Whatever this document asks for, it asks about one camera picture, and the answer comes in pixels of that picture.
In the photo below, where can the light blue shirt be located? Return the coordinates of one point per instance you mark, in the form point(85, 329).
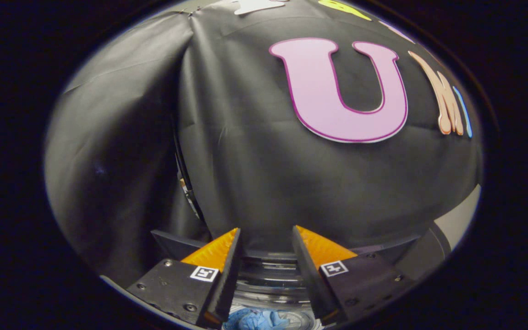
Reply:
point(255, 320)

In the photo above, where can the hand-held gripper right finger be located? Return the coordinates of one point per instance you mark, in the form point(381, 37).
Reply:
point(307, 279)

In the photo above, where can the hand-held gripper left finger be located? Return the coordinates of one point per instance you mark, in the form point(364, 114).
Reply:
point(227, 284)

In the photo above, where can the grey washing machine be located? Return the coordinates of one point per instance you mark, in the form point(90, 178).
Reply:
point(268, 279)

